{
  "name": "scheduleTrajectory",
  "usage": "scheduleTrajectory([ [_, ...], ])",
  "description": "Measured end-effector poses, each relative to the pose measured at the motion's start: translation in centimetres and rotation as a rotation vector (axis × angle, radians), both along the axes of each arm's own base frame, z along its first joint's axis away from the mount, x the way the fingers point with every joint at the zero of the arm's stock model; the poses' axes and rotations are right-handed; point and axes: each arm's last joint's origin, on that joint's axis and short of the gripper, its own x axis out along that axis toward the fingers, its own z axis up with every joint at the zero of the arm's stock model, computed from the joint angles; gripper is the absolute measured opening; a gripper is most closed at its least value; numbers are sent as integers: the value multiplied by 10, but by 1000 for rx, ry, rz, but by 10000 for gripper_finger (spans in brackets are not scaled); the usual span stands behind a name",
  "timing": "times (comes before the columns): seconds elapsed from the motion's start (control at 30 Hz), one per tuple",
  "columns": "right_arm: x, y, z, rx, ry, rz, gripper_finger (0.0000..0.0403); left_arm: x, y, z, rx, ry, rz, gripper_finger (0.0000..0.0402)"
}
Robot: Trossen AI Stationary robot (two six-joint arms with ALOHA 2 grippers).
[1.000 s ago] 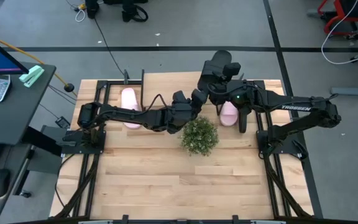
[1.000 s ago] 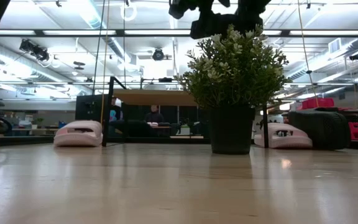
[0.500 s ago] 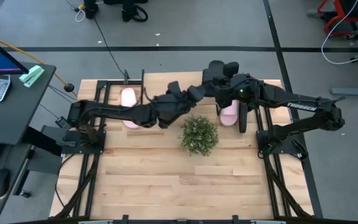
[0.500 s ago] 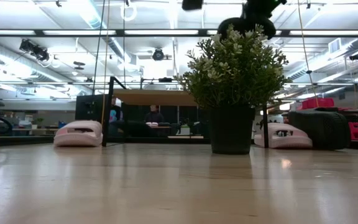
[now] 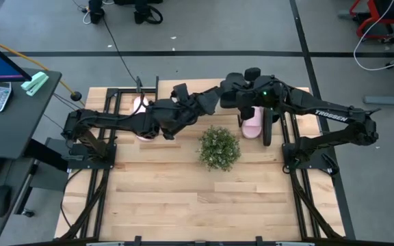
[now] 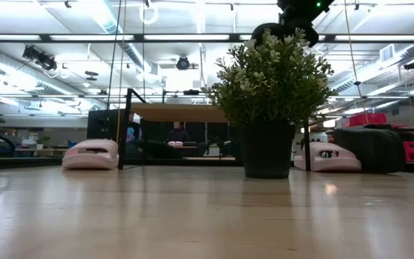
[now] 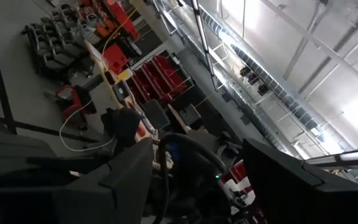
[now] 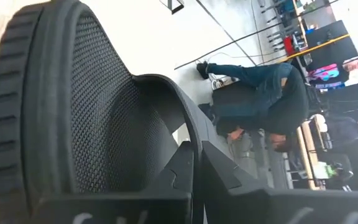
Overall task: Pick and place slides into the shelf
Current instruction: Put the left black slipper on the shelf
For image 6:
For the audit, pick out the pink slide sandal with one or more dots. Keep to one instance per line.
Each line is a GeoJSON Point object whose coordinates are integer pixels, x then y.
{"type": "Point", "coordinates": [336, 163]}
{"type": "Point", "coordinates": [92, 156]}

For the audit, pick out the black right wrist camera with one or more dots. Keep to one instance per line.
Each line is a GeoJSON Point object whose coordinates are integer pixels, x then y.
{"type": "Point", "coordinates": [318, 5]}

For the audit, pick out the green potted artificial plant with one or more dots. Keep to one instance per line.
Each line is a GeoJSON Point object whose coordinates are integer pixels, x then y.
{"type": "Point", "coordinates": [268, 93]}

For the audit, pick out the person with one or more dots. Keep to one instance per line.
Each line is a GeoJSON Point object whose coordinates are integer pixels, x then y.
{"type": "Point", "coordinates": [133, 131]}
{"type": "Point", "coordinates": [178, 135]}

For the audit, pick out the black table frame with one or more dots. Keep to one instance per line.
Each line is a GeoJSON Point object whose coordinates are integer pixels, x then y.
{"type": "Point", "coordinates": [27, 163]}

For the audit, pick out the black background monitor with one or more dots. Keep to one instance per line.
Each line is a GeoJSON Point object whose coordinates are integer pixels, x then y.
{"type": "Point", "coordinates": [102, 124]}

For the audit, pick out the black overhead frame bar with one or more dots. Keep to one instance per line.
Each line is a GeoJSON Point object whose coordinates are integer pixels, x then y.
{"type": "Point", "coordinates": [138, 37]}

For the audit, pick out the black round ceiling fixture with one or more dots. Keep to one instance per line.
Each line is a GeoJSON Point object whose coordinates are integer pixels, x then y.
{"type": "Point", "coordinates": [183, 63]}

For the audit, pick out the black ceiling spotlight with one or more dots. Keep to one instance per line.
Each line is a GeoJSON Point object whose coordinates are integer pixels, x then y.
{"type": "Point", "coordinates": [41, 59]}

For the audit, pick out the black ceiling lamp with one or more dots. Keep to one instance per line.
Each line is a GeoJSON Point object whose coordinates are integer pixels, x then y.
{"type": "Point", "coordinates": [412, 64]}

